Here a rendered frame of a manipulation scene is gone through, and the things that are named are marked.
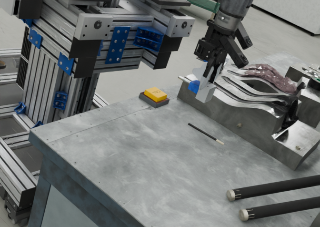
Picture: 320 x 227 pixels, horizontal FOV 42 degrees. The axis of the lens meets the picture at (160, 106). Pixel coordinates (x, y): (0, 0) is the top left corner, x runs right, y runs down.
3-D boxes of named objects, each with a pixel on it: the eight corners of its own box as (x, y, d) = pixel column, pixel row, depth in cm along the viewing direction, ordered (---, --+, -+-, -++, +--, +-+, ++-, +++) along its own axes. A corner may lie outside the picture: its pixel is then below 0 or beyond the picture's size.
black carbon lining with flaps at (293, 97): (203, 86, 156) (212, 63, 152) (223, 79, 169) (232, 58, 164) (285, 134, 141) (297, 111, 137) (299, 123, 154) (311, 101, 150)
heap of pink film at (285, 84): (237, 77, 180) (244, 60, 176) (243, 66, 195) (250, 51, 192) (294, 101, 175) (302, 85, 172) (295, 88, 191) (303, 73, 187)
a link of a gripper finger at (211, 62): (205, 76, 133) (217, 51, 131) (210, 78, 132) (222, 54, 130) (199, 75, 129) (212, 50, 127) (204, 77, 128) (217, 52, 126)
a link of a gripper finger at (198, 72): (188, 83, 136) (201, 57, 133) (203, 91, 133) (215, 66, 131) (184, 82, 133) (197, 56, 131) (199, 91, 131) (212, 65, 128)
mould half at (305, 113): (206, 80, 181) (215, 57, 176) (218, 64, 204) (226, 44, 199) (315, 128, 173) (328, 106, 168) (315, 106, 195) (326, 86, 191)
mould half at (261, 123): (176, 97, 157) (188, 65, 151) (209, 85, 177) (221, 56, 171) (294, 170, 136) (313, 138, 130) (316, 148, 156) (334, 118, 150)
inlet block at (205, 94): (172, 84, 140) (177, 70, 137) (180, 82, 144) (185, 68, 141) (204, 103, 134) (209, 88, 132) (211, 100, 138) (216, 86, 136)
